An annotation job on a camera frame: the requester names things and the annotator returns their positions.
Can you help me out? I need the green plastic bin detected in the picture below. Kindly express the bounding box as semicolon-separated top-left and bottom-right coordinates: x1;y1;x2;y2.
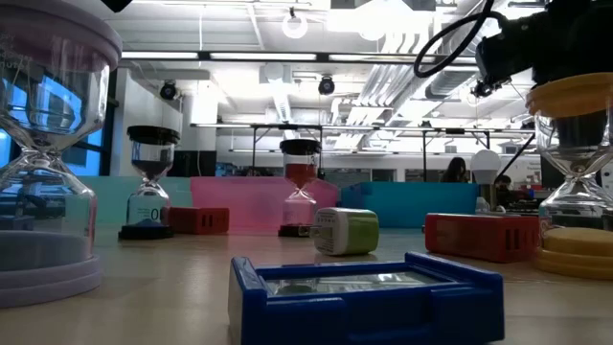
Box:
79;175;193;225

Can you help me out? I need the black workstation frame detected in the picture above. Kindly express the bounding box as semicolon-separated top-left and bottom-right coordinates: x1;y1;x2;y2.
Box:
190;122;537;184

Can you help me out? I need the black hourglass with blue sand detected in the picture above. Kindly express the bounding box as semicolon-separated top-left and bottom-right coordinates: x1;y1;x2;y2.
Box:
118;125;182;241

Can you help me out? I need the white ring lamp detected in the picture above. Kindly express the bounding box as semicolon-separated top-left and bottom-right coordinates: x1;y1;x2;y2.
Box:
281;11;309;40

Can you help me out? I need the lavender hourglass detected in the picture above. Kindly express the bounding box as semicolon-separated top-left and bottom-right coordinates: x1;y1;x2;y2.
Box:
0;0;124;309

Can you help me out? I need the red wall charger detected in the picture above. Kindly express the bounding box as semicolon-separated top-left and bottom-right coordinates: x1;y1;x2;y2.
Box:
424;213;542;264
167;206;230;236

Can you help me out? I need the blue digital display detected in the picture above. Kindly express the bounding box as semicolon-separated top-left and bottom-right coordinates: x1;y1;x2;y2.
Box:
228;252;507;345

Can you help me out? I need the orange hourglass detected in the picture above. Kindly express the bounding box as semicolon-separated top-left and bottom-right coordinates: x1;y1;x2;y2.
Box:
525;72;613;282

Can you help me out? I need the black camera cable loop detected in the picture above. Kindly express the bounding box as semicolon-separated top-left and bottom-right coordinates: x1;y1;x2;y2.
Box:
413;0;511;81

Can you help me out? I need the black hourglass with red sand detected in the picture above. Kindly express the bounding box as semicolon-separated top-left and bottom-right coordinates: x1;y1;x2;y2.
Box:
278;138;323;239

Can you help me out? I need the person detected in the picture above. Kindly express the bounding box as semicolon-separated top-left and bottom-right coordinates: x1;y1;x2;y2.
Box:
493;173;513;207
440;156;469;184

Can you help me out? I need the teal plastic bin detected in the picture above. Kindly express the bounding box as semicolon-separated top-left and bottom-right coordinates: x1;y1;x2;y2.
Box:
340;180;481;229

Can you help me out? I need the green white charger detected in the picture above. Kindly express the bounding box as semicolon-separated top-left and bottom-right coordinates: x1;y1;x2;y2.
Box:
309;207;380;257

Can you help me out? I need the pink plastic bin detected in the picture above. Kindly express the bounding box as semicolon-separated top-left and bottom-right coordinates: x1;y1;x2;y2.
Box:
190;175;340;236

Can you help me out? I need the white light bulb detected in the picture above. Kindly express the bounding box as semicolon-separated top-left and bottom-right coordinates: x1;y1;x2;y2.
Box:
469;149;503;215

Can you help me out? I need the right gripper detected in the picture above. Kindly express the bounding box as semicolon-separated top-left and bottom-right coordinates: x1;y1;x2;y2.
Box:
473;16;547;97

